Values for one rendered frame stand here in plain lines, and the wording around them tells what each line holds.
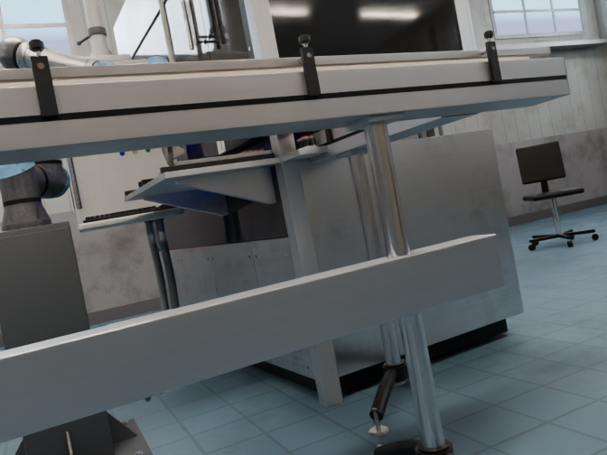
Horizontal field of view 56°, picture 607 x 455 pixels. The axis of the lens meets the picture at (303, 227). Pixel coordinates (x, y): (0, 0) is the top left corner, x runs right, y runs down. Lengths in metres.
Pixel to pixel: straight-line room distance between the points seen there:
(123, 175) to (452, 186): 1.51
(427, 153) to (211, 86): 1.42
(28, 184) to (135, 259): 3.84
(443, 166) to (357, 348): 0.81
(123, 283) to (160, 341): 4.87
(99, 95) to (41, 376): 0.43
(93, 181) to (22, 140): 1.90
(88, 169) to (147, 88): 1.87
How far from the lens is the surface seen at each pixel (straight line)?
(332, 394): 2.06
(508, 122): 8.28
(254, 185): 2.01
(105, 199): 2.82
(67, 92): 0.96
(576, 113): 9.26
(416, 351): 1.24
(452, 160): 2.38
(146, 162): 2.85
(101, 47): 3.03
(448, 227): 2.33
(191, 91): 1.00
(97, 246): 5.81
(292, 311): 1.05
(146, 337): 0.97
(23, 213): 2.04
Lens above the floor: 0.67
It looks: 1 degrees down
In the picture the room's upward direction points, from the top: 11 degrees counter-clockwise
